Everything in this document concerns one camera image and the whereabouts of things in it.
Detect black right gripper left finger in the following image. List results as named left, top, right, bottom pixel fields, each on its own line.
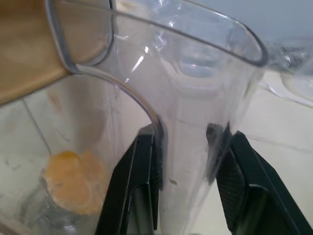
left=95, top=123, right=163, bottom=235

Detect large clear plastic bag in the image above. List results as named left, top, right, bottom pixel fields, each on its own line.
left=266, top=41, right=313, bottom=74

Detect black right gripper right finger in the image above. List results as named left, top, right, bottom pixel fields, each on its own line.
left=206, top=122, right=313, bottom=235

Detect clear plastic dome cup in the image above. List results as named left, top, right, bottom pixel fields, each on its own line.
left=281, top=70, right=313, bottom=101

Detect peeled orange segments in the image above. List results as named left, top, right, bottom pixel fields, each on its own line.
left=44, top=150, right=111, bottom=216

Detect clear plastic blender jar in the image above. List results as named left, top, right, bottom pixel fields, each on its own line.
left=0, top=0, right=269, bottom=235

